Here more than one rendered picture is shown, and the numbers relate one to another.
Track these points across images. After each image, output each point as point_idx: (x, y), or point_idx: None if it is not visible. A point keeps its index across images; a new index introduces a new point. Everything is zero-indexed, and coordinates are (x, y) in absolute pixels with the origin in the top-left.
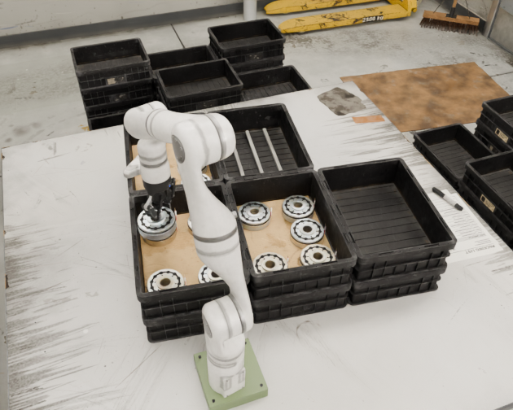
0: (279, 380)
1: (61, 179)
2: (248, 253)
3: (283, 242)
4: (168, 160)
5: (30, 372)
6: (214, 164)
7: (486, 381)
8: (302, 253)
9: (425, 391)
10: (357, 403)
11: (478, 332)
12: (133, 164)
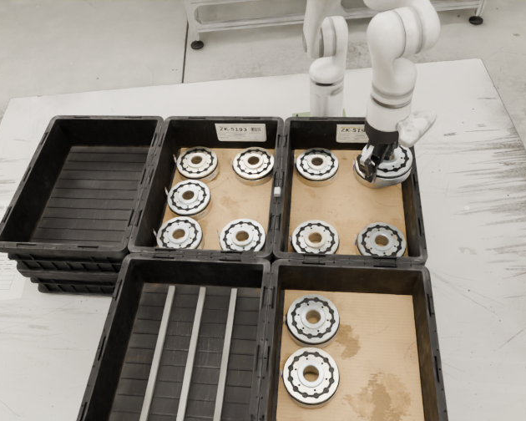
0: None
1: None
2: (277, 142)
3: (222, 202)
4: (369, 97)
5: (517, 179)
6: (275, 316)
7: (116, 103)
8: (210, 168)
9: (167, 105)
10: (224, 107)
11: None
12: (421, 118)
